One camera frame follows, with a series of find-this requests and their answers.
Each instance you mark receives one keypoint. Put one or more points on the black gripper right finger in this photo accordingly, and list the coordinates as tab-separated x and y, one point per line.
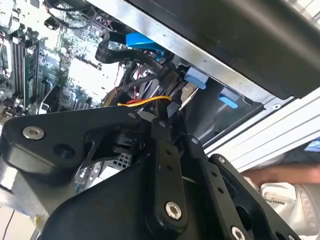
225	190

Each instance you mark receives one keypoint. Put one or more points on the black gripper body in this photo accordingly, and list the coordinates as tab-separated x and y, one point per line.
100	215

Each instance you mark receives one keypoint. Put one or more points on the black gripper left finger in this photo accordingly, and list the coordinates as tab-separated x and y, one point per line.
50	145

